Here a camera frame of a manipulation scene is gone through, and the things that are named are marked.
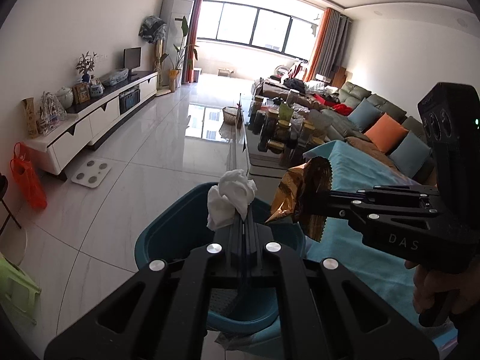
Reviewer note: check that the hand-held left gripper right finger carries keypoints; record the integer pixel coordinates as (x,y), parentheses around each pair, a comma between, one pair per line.
(252,232)

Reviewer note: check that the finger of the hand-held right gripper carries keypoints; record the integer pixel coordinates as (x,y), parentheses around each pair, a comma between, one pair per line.
(397,192)
(315,204)

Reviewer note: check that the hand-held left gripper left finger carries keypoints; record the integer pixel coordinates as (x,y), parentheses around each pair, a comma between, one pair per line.
(234,232)

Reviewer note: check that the gold foil wrapper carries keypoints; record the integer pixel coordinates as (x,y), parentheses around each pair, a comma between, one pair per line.
(288,195)

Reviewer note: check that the white tissue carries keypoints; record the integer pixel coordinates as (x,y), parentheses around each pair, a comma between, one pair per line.
(232,191)

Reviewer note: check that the blue plastic trash bin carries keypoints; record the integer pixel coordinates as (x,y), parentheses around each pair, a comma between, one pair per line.
(176,228)

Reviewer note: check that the person's right hand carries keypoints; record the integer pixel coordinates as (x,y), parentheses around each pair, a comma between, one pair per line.
(423,288)

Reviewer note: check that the blue pillow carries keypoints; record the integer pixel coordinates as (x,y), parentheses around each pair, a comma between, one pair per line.
(364,114)
(410,155)

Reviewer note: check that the teal and grey tablecloth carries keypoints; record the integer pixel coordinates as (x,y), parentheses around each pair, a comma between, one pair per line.
(360,172)

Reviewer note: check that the orange pillow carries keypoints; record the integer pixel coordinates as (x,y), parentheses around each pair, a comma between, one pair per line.
(386,133)

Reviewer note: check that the glass coffee table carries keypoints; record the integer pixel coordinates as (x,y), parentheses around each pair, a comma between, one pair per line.
(262,161)

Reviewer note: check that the cluster of glass jars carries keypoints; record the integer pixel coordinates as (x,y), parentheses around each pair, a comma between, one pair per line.
(270,120)

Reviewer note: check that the red cloth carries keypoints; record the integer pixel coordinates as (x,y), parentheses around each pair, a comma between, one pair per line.
(341,109)

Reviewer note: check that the green leather sofa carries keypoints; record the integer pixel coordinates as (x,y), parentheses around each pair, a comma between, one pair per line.
(360,92)

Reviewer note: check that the wicker basket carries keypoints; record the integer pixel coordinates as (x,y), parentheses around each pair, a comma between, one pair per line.
(230,116)

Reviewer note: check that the wooden side cabinet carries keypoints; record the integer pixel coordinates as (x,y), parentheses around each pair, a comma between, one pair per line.
(338,77)

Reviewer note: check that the white bathroom scale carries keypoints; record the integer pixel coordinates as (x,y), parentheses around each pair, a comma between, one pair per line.
(92,172)

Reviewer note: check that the small white table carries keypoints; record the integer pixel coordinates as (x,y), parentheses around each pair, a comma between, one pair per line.
(225,70)

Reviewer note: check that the orange and grey curtain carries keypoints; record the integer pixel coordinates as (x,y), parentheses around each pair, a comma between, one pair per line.
(330,41)
(197,11)

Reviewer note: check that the tall plant in yellow pot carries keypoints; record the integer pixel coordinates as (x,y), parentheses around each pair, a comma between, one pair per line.
(172,78)

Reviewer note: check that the white tv cabinet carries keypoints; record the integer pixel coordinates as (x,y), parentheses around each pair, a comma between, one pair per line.
(101,116)

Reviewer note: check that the blue and white ceramic pot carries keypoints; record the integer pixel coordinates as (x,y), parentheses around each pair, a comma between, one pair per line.
(96,90)

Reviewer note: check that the large window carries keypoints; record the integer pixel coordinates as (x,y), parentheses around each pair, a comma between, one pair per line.
(236,22)

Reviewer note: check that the black monitor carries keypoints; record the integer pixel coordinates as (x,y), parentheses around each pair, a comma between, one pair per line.
(132,58)

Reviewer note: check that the orange plastic bag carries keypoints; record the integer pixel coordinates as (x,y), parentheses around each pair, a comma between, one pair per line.
(28,183)

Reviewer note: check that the white standing air conditioner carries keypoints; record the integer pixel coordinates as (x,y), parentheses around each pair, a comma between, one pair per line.
(174,26)

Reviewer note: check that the blue vase with branches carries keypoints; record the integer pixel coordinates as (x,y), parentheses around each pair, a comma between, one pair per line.
(85,77)

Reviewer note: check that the white ceramic jar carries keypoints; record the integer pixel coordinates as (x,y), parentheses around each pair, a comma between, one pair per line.
(65,98)

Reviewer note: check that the clear plastic bag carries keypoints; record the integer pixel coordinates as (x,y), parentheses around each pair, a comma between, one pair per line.
(51,114)

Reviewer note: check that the cloth-covered standing fan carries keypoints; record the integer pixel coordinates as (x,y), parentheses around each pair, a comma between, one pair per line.
(152,28)

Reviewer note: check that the green plastic stool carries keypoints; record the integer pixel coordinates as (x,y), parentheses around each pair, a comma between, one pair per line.
(15,288)

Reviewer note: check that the beige bamboo tube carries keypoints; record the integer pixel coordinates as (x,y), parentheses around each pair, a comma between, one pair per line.
(30,118)

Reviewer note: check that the black stool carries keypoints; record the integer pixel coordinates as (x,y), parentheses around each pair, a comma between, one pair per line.
(3,185)

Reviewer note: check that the wooden picture frame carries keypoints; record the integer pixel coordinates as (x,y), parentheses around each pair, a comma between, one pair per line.
(81,93)

